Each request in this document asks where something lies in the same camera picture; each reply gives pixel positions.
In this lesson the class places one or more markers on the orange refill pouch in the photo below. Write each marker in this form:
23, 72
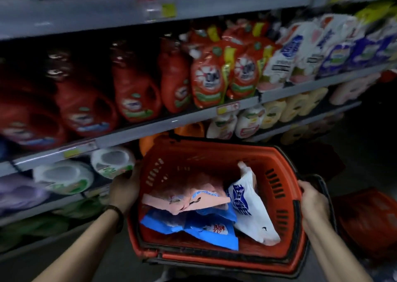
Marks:
245, 74
201, 35
245, 32
207, 80

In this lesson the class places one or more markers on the purple detergent bottle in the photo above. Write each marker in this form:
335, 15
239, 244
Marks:
20, 193

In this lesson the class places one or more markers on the red detergent bottle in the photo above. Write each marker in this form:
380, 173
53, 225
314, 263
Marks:
83, 105
28, 120
136, 96
175, 80

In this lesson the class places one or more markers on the person's right forearm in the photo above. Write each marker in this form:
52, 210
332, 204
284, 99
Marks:
335, 257

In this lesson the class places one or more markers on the row of yellow detergent bottles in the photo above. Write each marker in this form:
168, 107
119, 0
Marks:
294, 105

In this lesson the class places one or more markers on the grey metal shelf board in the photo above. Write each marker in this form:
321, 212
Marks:
149, 126
310, 120
93, 12

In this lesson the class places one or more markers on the row of pink detergent bottles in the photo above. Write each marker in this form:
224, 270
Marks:
353, 88

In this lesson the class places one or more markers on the person's left forearm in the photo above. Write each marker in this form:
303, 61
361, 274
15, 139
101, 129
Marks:
82, 247

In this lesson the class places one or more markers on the orange plastic shopping basket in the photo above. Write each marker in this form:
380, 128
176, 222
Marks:
217, 157

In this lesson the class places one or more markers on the green detergent bottle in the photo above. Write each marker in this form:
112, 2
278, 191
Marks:
31, 229
82, 209

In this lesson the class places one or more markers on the person's left fingers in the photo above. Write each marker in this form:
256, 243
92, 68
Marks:
134, 172

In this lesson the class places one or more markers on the white bottle with green label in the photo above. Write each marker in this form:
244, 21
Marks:
63, 178
113, 162

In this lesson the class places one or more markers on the blue detergent packet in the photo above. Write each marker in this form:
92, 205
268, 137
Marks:
204, 226

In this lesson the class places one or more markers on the orange detergent bottle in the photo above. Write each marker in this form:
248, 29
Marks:
189, 130
149, 142

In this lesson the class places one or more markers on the person's right hand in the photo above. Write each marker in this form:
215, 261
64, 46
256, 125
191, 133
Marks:
314, 206

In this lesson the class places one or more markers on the orange plastic bag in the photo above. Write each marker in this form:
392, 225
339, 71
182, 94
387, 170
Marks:
369, 223

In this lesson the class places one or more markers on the pink detergent packet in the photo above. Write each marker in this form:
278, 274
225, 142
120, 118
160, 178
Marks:
186, 195

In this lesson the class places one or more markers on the white pouch with blue print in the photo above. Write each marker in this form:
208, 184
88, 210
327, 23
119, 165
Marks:
251, 210

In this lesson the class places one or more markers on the person's right thumb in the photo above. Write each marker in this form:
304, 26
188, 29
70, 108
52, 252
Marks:
304, 188

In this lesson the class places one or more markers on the black wristband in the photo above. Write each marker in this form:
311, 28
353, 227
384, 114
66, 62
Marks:
116, 216

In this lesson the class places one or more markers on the person's left hand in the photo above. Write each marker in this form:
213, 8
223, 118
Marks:
124, 190

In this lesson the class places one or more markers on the row of white refill pouches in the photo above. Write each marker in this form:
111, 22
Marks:
328, 46

